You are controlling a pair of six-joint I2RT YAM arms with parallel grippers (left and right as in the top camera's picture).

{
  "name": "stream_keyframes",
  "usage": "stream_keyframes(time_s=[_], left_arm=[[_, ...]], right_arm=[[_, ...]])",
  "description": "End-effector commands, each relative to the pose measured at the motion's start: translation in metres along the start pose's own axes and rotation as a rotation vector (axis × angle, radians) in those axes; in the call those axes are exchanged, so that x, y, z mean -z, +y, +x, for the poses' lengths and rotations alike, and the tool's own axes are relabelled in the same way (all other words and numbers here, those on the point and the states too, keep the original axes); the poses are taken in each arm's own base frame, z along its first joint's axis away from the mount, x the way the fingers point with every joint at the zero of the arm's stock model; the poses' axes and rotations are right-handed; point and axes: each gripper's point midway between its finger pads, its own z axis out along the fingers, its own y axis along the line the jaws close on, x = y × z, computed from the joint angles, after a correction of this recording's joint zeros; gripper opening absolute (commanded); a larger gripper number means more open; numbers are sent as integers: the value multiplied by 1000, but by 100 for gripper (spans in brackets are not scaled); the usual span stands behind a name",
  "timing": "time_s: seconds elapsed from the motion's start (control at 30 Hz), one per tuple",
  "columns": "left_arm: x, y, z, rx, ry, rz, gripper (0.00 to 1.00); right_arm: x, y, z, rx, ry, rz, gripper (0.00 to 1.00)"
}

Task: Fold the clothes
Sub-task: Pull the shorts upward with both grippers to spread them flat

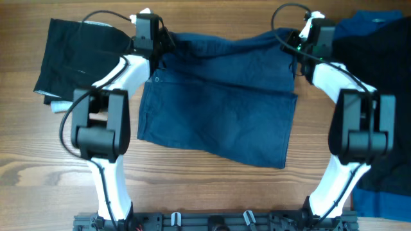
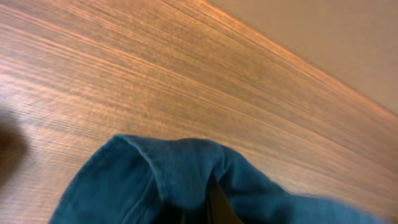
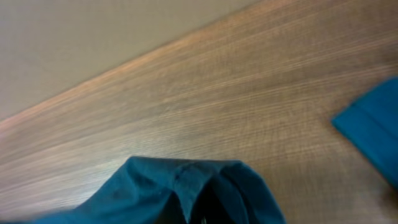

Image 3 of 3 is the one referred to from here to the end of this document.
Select navy blue denim shorts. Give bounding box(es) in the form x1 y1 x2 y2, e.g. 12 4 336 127
0 156 287 224

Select blue polo shirt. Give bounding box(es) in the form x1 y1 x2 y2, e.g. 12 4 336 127
331 77 397 189

